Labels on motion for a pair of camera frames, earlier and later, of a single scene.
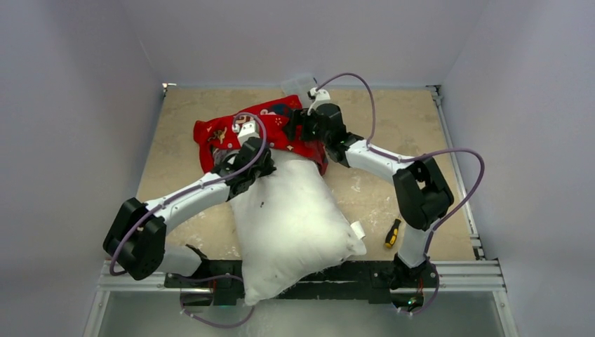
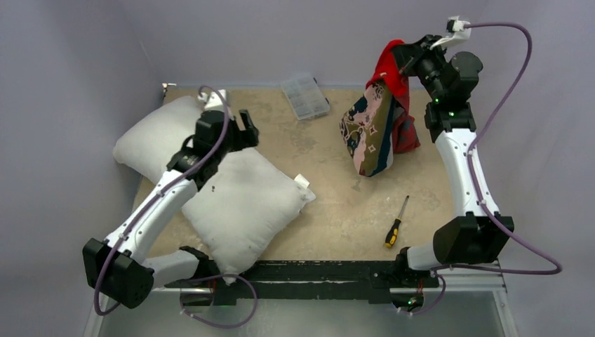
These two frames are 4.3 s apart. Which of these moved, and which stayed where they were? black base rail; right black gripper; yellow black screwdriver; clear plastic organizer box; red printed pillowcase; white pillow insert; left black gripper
Moved: white pillow insert; right black gripper; left black gripper; red printed pillowcase
Stayed: yellow black screwdriver; black base rail; clear plastic organizer box
